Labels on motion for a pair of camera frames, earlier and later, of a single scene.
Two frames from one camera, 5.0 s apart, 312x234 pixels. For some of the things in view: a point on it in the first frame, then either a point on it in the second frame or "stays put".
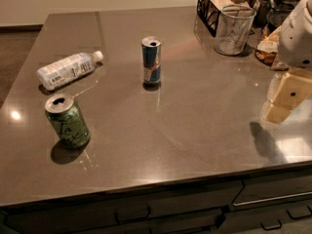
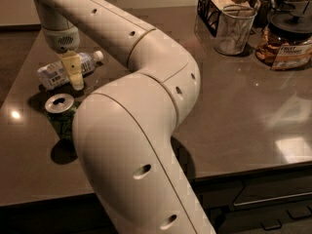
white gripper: x=296 y=41 -> x=61 y=39
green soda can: x=65 y=119 stays put
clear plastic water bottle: x=52 y=75 stays put
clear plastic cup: x=233 y=29 stays put
